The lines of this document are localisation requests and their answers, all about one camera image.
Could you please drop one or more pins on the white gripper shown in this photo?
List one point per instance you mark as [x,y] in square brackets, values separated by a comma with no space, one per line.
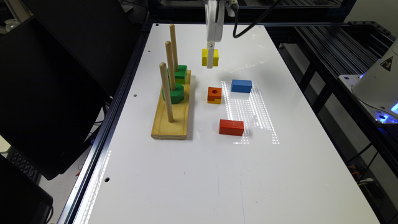
[214,15]

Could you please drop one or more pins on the green block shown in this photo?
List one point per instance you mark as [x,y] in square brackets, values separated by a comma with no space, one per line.
[178,94]
[181,74]

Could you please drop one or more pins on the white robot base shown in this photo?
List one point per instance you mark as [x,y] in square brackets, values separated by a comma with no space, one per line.
[376,89]

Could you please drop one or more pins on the black keyboard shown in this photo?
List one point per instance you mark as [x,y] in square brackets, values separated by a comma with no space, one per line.
[18,160]

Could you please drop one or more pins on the rear wooden peg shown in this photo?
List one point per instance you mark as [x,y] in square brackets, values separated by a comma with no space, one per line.
[174,46]

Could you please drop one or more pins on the rear green block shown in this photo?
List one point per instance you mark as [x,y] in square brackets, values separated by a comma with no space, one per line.
[181,74]

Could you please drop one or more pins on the front green block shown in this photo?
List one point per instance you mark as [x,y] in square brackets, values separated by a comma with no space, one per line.
[178,94]

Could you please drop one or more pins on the rear black monitor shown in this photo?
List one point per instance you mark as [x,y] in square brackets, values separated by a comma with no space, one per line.
[97,33]

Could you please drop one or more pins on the yellow block under orange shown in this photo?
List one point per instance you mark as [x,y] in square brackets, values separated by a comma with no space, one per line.
[215,101]

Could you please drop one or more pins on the blue rectangular block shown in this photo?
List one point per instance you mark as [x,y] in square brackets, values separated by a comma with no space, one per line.
[241,86]

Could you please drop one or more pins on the orange block with hole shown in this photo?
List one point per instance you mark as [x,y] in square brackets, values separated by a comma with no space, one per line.
[214,94]

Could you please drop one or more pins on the wooden peg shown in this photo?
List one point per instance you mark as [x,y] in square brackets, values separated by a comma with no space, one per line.
[166,91]
[174,46]
[168,47]

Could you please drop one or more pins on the yellow square block with hole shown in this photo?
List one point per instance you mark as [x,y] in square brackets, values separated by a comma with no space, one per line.
[205,56]

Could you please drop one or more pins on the front wooden peg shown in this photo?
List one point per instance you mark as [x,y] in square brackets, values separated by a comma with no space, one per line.
[166,91]

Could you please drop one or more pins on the middle wooden peg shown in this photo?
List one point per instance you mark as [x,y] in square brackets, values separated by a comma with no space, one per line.
[168,47]

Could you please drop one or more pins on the large black monitor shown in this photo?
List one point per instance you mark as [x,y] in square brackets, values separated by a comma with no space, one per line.
[49,102]

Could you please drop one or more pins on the red rectangular block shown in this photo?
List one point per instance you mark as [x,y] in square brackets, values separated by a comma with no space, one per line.
[230,127]

